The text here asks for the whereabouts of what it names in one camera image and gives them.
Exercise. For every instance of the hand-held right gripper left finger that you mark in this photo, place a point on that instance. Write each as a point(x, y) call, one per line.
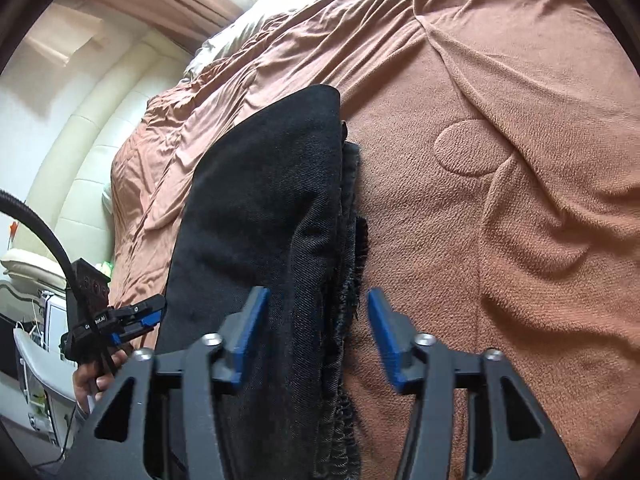
point(250, 330)

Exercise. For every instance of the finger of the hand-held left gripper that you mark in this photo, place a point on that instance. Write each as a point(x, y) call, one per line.
point(145, 305)
point(140, 325)

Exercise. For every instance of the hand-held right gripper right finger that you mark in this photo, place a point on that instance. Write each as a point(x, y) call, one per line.
point(385, 340)

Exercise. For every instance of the black pants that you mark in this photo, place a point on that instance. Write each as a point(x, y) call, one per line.
point(260, 210)

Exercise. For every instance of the person's left hand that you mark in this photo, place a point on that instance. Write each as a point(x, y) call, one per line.
point(95, 375)

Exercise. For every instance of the grey office chair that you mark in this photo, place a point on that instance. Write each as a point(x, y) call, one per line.
point(47, 360)

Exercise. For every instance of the green tissue box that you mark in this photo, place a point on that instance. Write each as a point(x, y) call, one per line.
point(105, 266)

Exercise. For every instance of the cream pillow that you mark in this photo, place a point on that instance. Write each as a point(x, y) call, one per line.
point(25, 262)

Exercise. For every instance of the small orange toy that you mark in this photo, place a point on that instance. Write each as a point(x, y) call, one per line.
point(12, 232)

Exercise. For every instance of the cream padded headboard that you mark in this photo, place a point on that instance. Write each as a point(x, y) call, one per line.
point(85, 160)

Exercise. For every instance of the brown blanket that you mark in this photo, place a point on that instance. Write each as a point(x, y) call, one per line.
point(475, 210)

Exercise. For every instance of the beige duvet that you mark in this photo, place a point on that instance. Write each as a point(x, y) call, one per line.
point(225, 45)

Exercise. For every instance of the cream hanging cloth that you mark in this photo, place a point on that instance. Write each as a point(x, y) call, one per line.
point(65, 35)

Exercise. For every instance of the pink curtain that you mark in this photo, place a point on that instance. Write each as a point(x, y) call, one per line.
point(165, 0)

